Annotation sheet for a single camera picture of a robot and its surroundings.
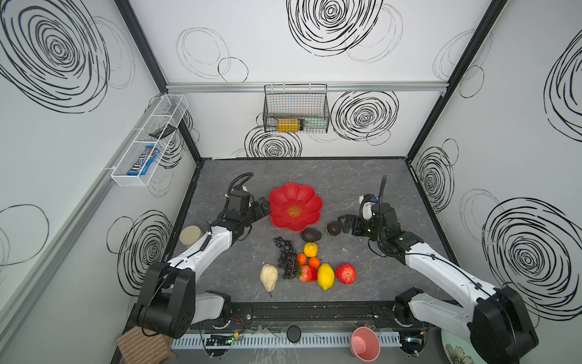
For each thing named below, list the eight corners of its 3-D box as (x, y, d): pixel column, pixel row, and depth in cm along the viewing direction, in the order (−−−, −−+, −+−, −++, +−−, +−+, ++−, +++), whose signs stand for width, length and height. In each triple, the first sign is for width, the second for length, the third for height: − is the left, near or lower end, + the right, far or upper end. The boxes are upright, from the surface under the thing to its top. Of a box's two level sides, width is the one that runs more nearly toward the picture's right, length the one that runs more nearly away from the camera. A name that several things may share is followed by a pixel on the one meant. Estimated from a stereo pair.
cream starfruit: (260, 291, 80) (258, 287, 76) (262, 268, 85) (261, 263, 81) (277, 291, 80) (276, 287, 76) (278, 268, 85) (277, 263, 81)
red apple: (335, 286, 82) (338, 280, 76) (334, 269, 86) (336, 263, 80) (353, 286, 82) (358, 280, 76) (351, 269, 86) (355, 263, 80)
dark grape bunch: (282, 281, 82) (282, 277, 78) (273, 243, 91) (272, 238, 87) (301, 275, 83) (302, 271, 79) (290, 238, 93) (290, 233, 89)
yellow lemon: (317, 290, 80) (319, 286, 77) (316, 266, 85) (317, 262, 82) (334, 290, 80) (336, 286, 77) (332, 266, 85) (333, 262, 82)
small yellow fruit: (304, 257, 87) (304, 254, 84) (304, 246, 90) (304, 242, 87) (318, 258, 87) (319, 254, 84) (317, 246, 90) (318, 242, 87)
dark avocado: (301, 242, 91) (301, 237, 88) (301, 233, 94) (301, 228, 90) (320, 242, 91) (321, 237, 88) (320, 233, 94) (321, 228, 90)
